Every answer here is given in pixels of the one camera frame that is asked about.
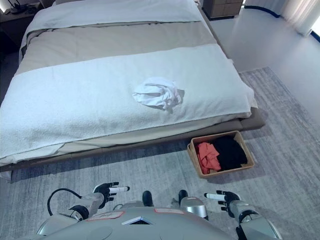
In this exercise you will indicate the silver robot torso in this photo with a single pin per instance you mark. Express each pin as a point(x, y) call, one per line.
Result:
point(150, 225)

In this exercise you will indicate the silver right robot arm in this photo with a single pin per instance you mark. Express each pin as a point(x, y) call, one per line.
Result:
point(242, 207)

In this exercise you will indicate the woven tan laundry basket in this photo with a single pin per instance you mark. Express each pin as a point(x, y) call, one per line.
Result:
point(232, 170)

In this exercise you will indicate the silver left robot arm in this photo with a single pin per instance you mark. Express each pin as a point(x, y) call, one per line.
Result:
point(93, 202)

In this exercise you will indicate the grey rug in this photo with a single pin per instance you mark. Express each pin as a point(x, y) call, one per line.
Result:
point(287, 150)

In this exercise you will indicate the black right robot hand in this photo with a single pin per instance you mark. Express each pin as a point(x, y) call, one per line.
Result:
point(230, 197)

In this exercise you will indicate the white smooth bed cover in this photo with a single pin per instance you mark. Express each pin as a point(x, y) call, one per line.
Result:
point(112, 12)

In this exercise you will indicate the black garment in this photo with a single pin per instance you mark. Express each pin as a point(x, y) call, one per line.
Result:
point(230, 152)

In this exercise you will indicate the beige duvet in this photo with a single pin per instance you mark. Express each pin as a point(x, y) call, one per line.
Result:
point(100, 42)

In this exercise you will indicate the white garment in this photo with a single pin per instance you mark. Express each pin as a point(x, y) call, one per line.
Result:
point(155, 93)

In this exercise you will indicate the dark wooden nightstand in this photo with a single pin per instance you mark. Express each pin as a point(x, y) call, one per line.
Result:
point(12, 25)

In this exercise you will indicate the wooden dresser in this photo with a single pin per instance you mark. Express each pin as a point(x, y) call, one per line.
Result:
point(222, 7)

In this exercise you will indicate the white curtain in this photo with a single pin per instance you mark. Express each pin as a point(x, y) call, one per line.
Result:
point(300, 12)

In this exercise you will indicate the black items on nightstand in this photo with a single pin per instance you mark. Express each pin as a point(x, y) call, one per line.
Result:
point(16, 7)

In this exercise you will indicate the silver right robot leg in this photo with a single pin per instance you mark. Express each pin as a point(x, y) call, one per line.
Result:
point(193, 207)

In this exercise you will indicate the bed with white cover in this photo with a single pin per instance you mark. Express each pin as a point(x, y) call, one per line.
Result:
point(75, 100)

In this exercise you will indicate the orange garment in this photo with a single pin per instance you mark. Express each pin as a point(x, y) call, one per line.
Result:
point(207, 157)

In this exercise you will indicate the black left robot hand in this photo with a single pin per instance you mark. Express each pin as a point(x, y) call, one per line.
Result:
point(106, 191)

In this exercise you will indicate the blue curved floor trim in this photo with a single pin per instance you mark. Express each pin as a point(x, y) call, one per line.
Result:
point(273, 13)

